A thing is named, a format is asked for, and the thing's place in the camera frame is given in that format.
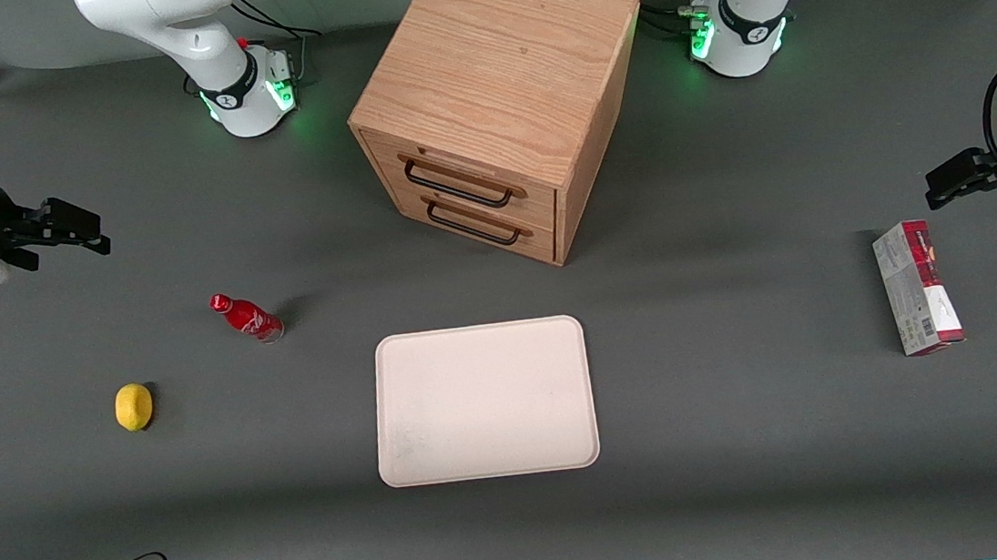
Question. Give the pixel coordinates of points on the beige plastic tray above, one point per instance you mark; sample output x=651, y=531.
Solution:
x=485, y=402

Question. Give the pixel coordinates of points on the grey and red carton box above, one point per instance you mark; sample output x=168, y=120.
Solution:
x=916, y=290

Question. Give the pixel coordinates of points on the yellow lemon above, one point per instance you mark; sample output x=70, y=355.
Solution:
x=134, y=407

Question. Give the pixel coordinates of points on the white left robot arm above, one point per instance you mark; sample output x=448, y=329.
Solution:
x=748, y=18

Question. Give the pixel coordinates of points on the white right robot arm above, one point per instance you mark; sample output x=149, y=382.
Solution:
x=221, y=60

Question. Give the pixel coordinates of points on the oak wooden drawer cabinet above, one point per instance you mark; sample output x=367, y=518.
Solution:
x=504, y=51

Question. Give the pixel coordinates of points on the red soda bottle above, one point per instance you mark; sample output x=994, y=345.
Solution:
x=248, y=319

